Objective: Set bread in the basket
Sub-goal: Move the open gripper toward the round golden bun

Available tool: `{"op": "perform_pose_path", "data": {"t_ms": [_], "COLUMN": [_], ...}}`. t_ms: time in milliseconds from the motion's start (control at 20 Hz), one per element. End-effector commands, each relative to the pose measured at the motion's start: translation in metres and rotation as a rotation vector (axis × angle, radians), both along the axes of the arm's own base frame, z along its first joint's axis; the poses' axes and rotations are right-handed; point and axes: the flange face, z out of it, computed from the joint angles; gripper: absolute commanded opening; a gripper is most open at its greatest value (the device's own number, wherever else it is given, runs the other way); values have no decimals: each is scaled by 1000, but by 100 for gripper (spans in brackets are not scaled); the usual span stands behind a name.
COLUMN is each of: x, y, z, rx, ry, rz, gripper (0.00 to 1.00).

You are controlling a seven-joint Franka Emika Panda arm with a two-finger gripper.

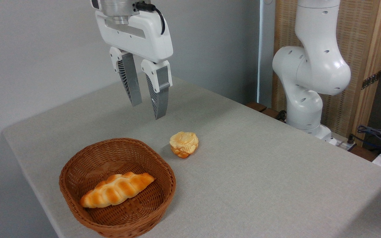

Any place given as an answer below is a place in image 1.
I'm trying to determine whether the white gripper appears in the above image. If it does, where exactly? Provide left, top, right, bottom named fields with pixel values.
left=95, top=10, right=174, bottom=120

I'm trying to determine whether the round golden bread bun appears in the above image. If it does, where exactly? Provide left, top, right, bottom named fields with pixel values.
left=169, top=132, right=199, bottom=159

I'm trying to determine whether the long braided bread loaf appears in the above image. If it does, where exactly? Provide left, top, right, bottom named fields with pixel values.
left=80, top=172, right=155, bottom=209

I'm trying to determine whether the brown woven wicker basket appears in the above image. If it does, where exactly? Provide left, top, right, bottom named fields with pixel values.
left=59, top=138, right=177, bottom=238

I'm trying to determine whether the grey tablecloth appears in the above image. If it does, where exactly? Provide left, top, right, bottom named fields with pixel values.
left=2, top=75, right=381, bottom=238

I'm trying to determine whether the metal screen hinge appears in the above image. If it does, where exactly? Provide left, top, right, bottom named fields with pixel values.
left=361, top=71, right=381, bottom=90

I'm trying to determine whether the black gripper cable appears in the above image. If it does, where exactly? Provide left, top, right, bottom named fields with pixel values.
left=136, top=2, right=166, bottom=35

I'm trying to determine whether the white vertical wall trim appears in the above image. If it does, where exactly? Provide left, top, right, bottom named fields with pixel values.
left=257, top=0, right=265, bottom=103

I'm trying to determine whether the black cable bundle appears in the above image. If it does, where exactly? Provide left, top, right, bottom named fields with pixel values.
left=357, top=125, right=381, bottom=153

